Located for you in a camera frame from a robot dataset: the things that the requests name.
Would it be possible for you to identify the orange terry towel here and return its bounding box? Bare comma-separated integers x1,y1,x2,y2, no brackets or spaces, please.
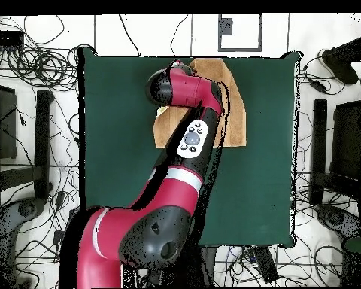
153,57,247,149

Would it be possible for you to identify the dark green table cloth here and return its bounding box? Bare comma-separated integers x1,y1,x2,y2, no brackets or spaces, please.
77,47,303,250

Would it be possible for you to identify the person's dark shoe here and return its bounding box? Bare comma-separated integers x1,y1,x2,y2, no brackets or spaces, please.
318,47,359,85

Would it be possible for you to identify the black rectangular box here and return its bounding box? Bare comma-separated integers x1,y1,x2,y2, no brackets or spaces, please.
0,29,25,47

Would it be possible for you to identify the wide black power strip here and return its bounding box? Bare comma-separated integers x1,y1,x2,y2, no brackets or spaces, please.
252,246,280,284

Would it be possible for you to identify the black floor cable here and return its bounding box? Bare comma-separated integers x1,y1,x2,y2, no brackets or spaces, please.
170,14,190,57
118,14,143,57

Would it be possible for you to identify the grey square frame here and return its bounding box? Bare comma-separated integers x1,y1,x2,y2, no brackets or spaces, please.
217,13,263,53

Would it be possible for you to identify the coiled black cable bundle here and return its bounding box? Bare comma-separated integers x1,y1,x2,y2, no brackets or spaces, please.
5,43,80,91

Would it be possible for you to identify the black power adapter with cable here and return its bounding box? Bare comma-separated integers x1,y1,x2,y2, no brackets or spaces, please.
302,55,347,96

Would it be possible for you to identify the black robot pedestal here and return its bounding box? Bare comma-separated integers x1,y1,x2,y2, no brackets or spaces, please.
123,245,217,288

